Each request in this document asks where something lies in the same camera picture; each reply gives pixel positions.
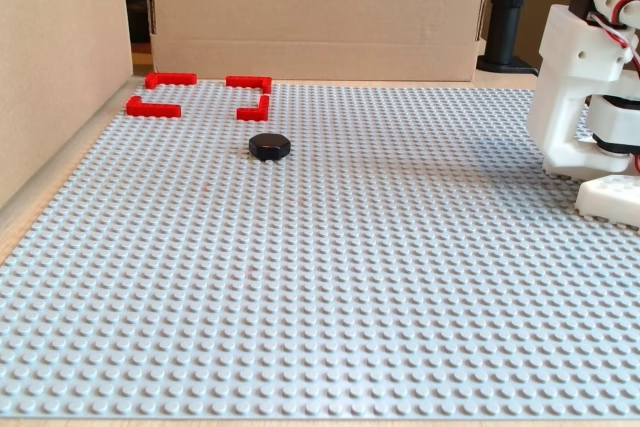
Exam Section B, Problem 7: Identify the black hexagonal Lego piece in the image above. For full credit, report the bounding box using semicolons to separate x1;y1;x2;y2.
248;132;292;163

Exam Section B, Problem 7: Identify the grey Lego baseplate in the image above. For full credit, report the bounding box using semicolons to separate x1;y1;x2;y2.
0;77;640;421

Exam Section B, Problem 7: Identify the cardboard box with flap crease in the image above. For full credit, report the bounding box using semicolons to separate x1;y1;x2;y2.
143;0;497;83

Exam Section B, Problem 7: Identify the plain cardboard box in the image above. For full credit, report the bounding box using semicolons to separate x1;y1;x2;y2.
0;0;135;211

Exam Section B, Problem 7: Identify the black monitor stand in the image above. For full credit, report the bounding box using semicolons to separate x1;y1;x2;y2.
475;0;542;74

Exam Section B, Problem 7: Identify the red L-shaped Lego bracket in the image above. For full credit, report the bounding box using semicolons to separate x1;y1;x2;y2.
144;71;199;90
225;75;273;95
125;95;182;119
236;94;272;122

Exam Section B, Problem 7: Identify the red white black servo cable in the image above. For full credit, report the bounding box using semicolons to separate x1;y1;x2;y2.
585;0;640;79

